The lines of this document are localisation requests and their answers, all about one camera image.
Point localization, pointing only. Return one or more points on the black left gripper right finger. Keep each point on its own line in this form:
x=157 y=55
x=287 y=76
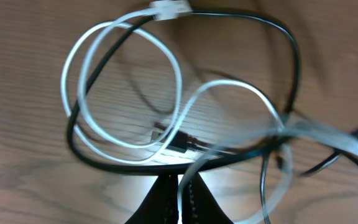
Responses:
x=199 y=206

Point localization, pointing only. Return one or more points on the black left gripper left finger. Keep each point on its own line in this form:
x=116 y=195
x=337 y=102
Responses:
x=160 y=205

